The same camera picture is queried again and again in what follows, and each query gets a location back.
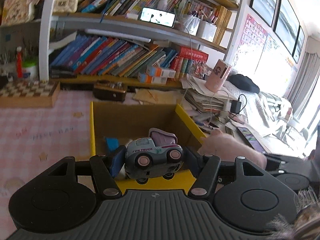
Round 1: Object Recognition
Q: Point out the pink plush pig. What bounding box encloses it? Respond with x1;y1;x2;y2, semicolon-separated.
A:
197;128;267;169

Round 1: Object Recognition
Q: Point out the blue cloth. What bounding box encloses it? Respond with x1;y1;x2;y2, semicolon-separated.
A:
104;137;120;153

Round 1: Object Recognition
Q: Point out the dark wooden small box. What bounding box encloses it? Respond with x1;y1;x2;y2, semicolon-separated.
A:
93;80;127;102

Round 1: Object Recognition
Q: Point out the yellow cardboard box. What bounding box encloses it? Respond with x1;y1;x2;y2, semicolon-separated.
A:
90;102;205;193

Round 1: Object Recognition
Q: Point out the pink checkered tablecloth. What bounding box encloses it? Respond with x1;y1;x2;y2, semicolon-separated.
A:
1;90;95;239

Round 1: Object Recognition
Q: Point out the white green jar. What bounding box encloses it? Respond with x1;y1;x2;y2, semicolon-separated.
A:
22;58;39;80

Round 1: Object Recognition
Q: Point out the black cap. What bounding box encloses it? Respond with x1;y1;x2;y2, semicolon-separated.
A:
227;74;260;94

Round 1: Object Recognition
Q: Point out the pink cat decoration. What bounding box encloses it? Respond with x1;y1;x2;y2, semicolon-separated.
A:
2;0;40;26

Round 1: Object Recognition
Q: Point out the black stapler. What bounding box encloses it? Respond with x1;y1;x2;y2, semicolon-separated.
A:
49;66;77;79

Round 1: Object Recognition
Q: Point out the black power adapter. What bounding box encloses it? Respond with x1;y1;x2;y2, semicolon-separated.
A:
230;100;241;114

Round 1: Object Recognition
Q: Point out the smartphone on shelf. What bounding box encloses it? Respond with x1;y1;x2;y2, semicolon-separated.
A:
138;7;176;28

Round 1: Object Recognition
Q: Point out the orange white medicine box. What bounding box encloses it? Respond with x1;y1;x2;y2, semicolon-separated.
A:
146;66;176;79

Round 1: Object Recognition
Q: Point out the pink cup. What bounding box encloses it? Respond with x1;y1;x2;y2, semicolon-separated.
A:
205;60;232;92

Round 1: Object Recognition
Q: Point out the wooden chess board box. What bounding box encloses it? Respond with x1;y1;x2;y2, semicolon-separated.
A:
0;81;60;108

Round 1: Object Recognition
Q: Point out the grey toy truck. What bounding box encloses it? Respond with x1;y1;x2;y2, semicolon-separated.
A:
124;128;185;184

